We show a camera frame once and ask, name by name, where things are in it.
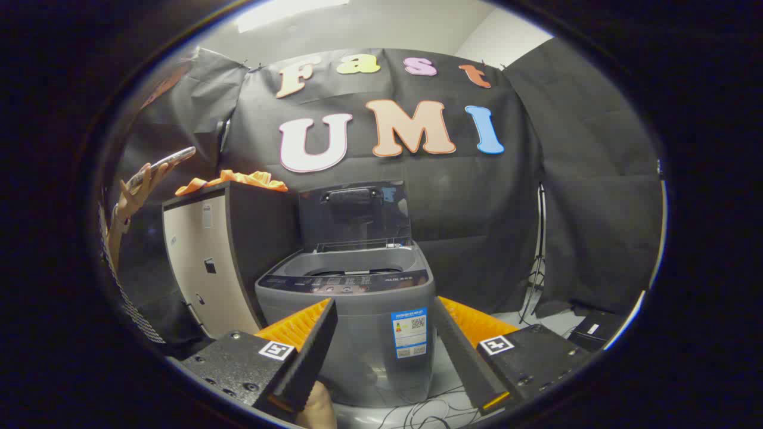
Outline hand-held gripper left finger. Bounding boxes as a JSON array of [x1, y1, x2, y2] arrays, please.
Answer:
[[179, 298, 338, 421]]

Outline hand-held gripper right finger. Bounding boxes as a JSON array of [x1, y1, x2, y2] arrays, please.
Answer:
[[433, 296, 591, 415]]

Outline grey washing machine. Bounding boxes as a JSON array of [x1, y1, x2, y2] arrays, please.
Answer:
[[255, 243, 437, 409]]

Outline orange shirt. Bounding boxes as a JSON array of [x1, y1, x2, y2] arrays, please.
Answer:
[[175, 170, 289, 197]]

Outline black tripod stand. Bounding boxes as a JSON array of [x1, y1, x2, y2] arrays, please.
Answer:
[[519, 184, 548, 326]]

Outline black box with white label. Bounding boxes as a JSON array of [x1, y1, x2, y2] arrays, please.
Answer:
[[566, 310, 626, 352]]

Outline beige and dark cabinet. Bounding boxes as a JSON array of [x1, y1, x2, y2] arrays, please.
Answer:
[[162, 182, 302, 340]]

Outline black backdrop cloth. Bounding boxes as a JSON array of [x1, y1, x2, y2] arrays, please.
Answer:
[[110, 37, 663, 318]]

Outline person's checkered clothing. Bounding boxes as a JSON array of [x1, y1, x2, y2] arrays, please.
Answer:
[[98, 203, 168, 345]]

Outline smartphone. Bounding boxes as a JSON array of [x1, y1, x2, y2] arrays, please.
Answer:
[[126, 147, 197, 190]]

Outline tangle of floor cables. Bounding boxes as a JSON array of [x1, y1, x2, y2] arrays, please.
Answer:
[[376, 384, 485, 429]]

